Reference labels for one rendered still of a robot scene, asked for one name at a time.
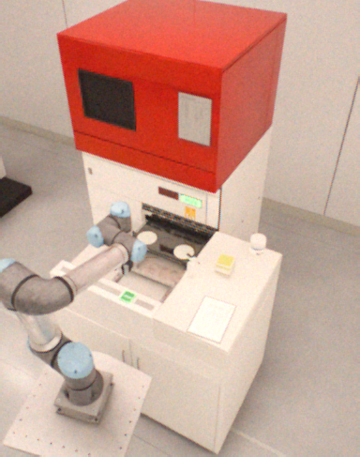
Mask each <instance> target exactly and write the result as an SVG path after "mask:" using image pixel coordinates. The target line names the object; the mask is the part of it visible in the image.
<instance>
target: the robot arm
mask: <svg viewBox="0 0 360 457"><path fill-rule="evenodd" d="M87 239H88V241H89V242H90V243H91V245H93V247H94V248H98V249H100V248H101V247H103V245H104V244H105V245H107V247H108V249H106V250H105V251H103V252H101V253H98V254H97V255H95V256H93V257H92V258H90V259H88V260H87V261H85V262H84V263H82V264H79V266H78V267H75V268H74V269H72V270H71V271H69V272H68V273H67V274H65V275H62V276H58V275H57V276H54V277H53V278H51V279H44V278H42V277H40V276H39V275H38V274H37V273H35V272H34V271H32V270H31V269H28V268H27V267H25V266H23V265H22V263H20V261H18V260H15V259H12V258H5V259H2V260H0V300H1V302H2V303H3V305H4V306H5V308H6V309H8V310H9V311H12V312H14V313H15V314H17V316H18V318H19V320H20V321H21V323H22V325H23V326H24V328H25V330H26V331H27V333H28V334H29V336H28V338H27V339H28V341H27V347H28V349H29V350H30V351H31V354H32V355H33V356H35V357H38V358H40V359H41V360H42V361H44V362H45V363H46V364H48V365H49V366H50V367H51V368H54V369H55V371H56V372H58V373H59V374H61V375H62V376H63V377H64V379H65V381H64V385H63V391H64V394H65V397H66V399H67V400H68V401H69V403H70V404H73V405H76V406H88V405H90V404H92V403H93V402H95V401H96V400H97V399H98V398H99V397H100V395H101V393H102V391H103V379H102V376H101V374H100V371H99V370H98V369H96V367H95V363H94V356H93V354H92V352H91V350H90V349H89V347H88V346H87V345H84V344H83V343H75V342H73V341H72V340H71V339H69V338H68V337H67V336H66V335H64V334H63V332H62V330H61V329H60V327H59V326H58V325H56V324H55V323H53V322H52V321H51V318H50V316H48V313H52V312H57V311H59V310H62V309H64V308H65V307H67V306H68V305H70V304H71V302H73V301H74V298H75V297H76V296H77V295H78V294H79V293H81V292H83V291H85V290H86V289H88V288H89V287H90V286H92V284H93V283H95V282H97V281H98V280H101V279H102V278H104V277H105V276H107V275H108V274H110V273H111V272H113V271H116V269H118V271H120V272H121V273H122V275H124V276H125V277H127V276H128V275H129V273H130V271H131V269H132V268H133V266H134V262H140V261H141V260H142V259H143V258H144V256H145V255H146V251H147V246H146V244H145V243H144V242H142V241H141V240H139V239H138V238H135V237H134V231H132V227H131V213H130V208H129V204H128V203H127V202H124V201H116V202H113V203H112V204H111V207H110V214H109V215H107V216H106V217H105V218H104V219H103V220H101V221H99V222H98V223H96V224H94V225H93V227H92V228H91V229H90V230H89V231H88V232H87ZM132 261H133V262H132Z"/></svg>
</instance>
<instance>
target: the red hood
mask: <svg viewBox="0 0 360 457"><path fill-rule="evenodd" d="M287 14H288V13H285V12H278V11H272V10H265V9H258V8H247V7H240V6H234V5H227V4H220V3H215V2H207V1H202V0H127V1H125V2H123V3H120V4H118V5H116V6H114V7H112V8H109V9H106V10H103V11H101V12H99V13H98V14H96V16H95V15H94V17H92V18H89V19H86V20H84V21H82V22H80V23H77V24H75V25H72V26H71V27H68V28H66V29H64V30H62V31H60V32H58V34H57V40H58V46H59V53H60V58H61V65H62V70H63V76H64V83H65V88H66V93H67V99H68V105H69V110H70V117H71V123H72V128H73V135H74V141H75V146H76V150H78V151H82V152H85V153H88V154H91V155H94V156H97V157H100V158H103V159H107V160H112V161H115V162H118V163H122V164H125V165H127V167H131V168H134V169H137V170H141V171H144V172H147V173H149V174H152V175H159V176H162V177H165V178H168V179H170V180H173V181H176V182H180V183H184V184H187V185H189V186H190V187H192V188H195V189H199V190H204V191H208V192H211V193H214V194H215V193H216V192H217V191H218V190H219V189H220V188H221V187H222V185H223V183H224V182H225V181H226V180H227V178H228V177H229V176H230V175H231V174H232V172H233V171H234V170H235V168H237V166H238V165H239V164H240V163H241V161H242V160H243V159H244V158H245V156H246V155H247V154H248V153H249V151H250V150H251V149H252V147H254V145H255V144H257V143H258V142H259V140H260V139H261V138H262V137H263V135H264V134H265V133H266V131H267V129H268V128H269V127H271V126H272V124H273V118H274V111H275V104H276V97H277V90H278V75H279V69H280V61H282V55H283V46H284V39H285V32H286V25H287Z"/></svg>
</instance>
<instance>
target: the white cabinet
mask: <svg viewBox="0 0 360 457"><path fill-rule="evenodd" d="M277 284H278V276H277V279H276V281H275V284H274V286H273V287H271V289H270V291H269V293H268V295H267V297H266V299H265V301H264V302H263V305H262V307H261V309H260V311H259V313H258V314H257V316H256V318H255V320H254V323H253V325H251V327H250V328H249V330H248V332H247V335H246V337H245V339H244V340H243V342H242V344H241V346H240V348H239V350H238V352H237V353H236V355H235V358H234V360H233V361H232V363H231V365H230V367H229V368H228V370H227V372H223V371H221V370H220V369H218V368H216V367H213V366H211V365H209V364H206V363H204V362H202V361H200V360H198V359H197V358H195V357H193V356H190V355H188V354H186V353H184V352H182V351H180V350H178V349H175V348H172V347H170V346H169V345H167V344H165V343H162V342H161V341H160V340H156V339H154V338H153V339H152V338H150V337H148V336H145V335H143V334H141V333H139V332H137V331H135V330H133V329H131V328H127V327H125V326H123V325H120V324H118V322H116V321H114V320H112V319H110V318H108V317H106V316H104V315H102V314H99V313H97V312H93V311H91V310H89V309H87V308H85V307H83V306H81V305H79V304H76V302H74V301H73V302H71V304H70V305H68V306H67V307H65V308H64V309H62V310H59V311H57V312H53V316H54V321H55V324H56V325H58V326H59V327H60V329H61V330H62V332H63V334H64V335H66V336H67V337H68V338H69V339H71V340H72V341H73V342H75V343H83V344H84V345H87V346H88V347H89V349H90V350H91V351H97V352H100V353H105V354H109V355H111V356H113V357H114V358H116V359H118V360H120V361H123V362H124V363H126V364H127V365H129V366H131V367H133V368H135V369H137V370H139V371H142V372H144V373H146V374H148V376H150V377H152V381H151V384H150V387H149V390H148V392H147V395H146V398H145V401H144V404H143V408H142V410H141V413H144V414H145V415H147V416H149V417H150V418H152V419H155V420H157V422H160V423H162V424H163V425H165V426H167V427H169V428H171V429H173V430H174V431H176V432H178V433H180V434H183V435H184V436H185V437H186V438H188V439H190V440H192V441H195V442H196V443H198V444H200V445H202V446H204V447H206V448H208V450H211V451H213V452H214V453H216V454H218V453H219V451H220V448H221V446H222V443H223V441H224V439H225V437H226V435H227V433H228V432H229V430H230V429H231V427H232V425H233V422H234V419H235V417H236V415H237V412H238V410H239V408H240V406H241V403H242V402H243V400H244V398H245V396H246V394H247V392H248V391H249V388H250V386H251V384H252V381H253V379H254V377H255V375H256V373H257V371H258V369H259V367H260V365H261V363H262V361H263V351H264V347H265V341H266V335H267V330H268V326H270V325H269V321H271V315H272V310H273V305H274V299H275V294H276V290H277Z"/></svg>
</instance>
